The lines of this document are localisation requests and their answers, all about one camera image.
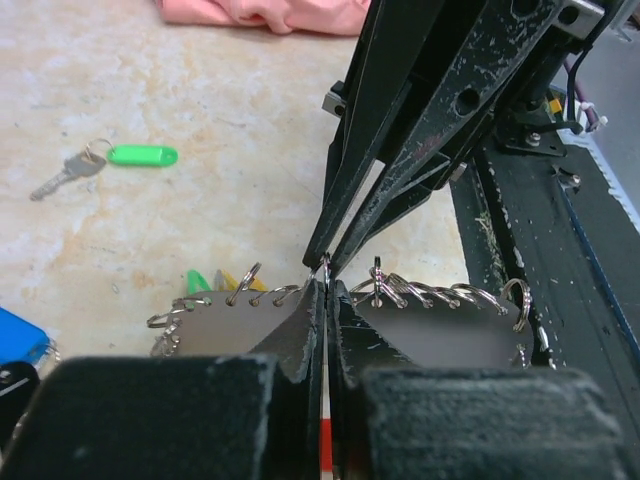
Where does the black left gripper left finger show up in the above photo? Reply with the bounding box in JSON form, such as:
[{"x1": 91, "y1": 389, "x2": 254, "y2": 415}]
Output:
[{"x1": 1, "y1": 281, "x2": 325, "y2": 479}]

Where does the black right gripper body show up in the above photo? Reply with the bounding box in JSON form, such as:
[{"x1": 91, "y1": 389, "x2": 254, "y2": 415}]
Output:
[{"x1": 322, "y1": 0, "x2": 631, "y2": 194}]

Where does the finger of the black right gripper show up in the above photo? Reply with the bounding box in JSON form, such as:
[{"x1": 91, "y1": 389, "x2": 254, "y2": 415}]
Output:
[
  {"x1": 330, "y1": 1, "x2": 562, "y2": 272},
  {"x1": 303, "y1": 1, "x2": 486, "y2": 267}
]

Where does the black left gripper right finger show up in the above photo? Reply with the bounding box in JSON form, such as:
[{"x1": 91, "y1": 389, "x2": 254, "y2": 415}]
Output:
[{"x1": 329, "y1": 279, "x2": 640, "y2": 480}]

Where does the red-handled metal key organizer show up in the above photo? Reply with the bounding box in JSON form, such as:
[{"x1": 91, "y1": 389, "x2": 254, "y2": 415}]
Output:
[{"x1": 146, "y1": 265, "x2": 554, "y2": 479}]

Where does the pink cloth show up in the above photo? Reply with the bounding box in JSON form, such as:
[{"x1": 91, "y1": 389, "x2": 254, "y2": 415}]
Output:
[{"x1": 155, "y1": 0, "x2": 371, "y2": 37}]

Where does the key with yellow tag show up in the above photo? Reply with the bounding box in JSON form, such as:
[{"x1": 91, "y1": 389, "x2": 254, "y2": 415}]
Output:
[{"x1": 213, "y1": 269, "x2": 268, "y2": 292}]

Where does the key with black tag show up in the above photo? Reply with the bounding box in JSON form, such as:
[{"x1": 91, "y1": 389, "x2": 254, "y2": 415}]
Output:
[{"x1": 0, "y1": 361, "x2": 40, "y2": 449}]

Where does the key with blue tag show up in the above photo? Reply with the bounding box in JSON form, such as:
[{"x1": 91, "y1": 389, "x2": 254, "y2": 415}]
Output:
[{"x1": 0, "y1": 308, "x2": 55, "y2": 365}]

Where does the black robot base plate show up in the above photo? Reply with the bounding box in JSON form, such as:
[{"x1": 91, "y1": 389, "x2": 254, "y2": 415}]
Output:
[{"x1": 449, "y1": 84, "x2": 640, "y2": 401}]

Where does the key with green tag on ring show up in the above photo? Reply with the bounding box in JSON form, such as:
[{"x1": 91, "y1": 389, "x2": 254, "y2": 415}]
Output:
[{"x1": 186, "y1": 269, "x2": 211, "y2": 295}]

